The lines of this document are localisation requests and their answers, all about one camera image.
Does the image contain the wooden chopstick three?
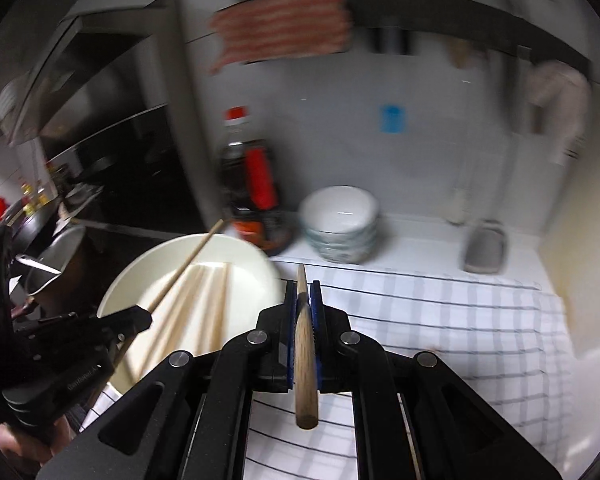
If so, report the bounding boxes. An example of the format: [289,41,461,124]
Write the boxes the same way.
[209,264,230,351]

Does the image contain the wooden chopstick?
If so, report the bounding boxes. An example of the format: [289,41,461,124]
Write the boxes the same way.
[109,219,225,377]
[294,264,318,430]

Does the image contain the wooden chopstick two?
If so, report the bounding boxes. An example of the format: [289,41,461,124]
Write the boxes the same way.
[181,264,226,356]

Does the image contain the person's left hand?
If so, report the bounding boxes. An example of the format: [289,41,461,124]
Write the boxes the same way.
[0,416,76,474]

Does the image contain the lower patterned rice bowl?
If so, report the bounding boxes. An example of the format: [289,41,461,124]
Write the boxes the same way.
[306,228,378,263]

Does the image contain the patterned rice bowl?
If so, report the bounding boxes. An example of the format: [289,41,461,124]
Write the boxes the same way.
[298,185,379,240]
[306,228,378,263]

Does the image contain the large cream round bowl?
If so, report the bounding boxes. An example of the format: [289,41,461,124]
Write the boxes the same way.
[97,234,283,393]

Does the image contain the top patterned rice bowl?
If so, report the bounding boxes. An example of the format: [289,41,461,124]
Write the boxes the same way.
[298,185,379,240]

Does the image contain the dark soy sauce bottle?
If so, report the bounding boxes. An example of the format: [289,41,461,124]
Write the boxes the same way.
[218,106,294,256]

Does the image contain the dark saucepan with steel rim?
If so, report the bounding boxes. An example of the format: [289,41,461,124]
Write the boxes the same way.
[16,226,86,315]

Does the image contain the white black checkered cloth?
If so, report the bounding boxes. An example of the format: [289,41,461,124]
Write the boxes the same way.
[78,257,574,480]

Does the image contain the metal spatula hanging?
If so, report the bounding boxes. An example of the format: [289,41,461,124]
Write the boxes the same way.
[463,55,513,275]

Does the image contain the cream cutting board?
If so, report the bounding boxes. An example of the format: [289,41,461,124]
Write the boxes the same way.
[540,84,600,356]

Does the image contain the red striped towel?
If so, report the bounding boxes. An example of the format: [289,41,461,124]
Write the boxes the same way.
[210,0,352,74]

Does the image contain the black range hood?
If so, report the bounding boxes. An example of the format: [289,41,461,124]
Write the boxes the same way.
[0,0,221,231]

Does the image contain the blue wall hook sticker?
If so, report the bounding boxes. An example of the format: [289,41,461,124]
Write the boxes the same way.
[380,104,407,134]

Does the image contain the black wall rail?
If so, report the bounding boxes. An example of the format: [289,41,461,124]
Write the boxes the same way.
[347,0,592,77]

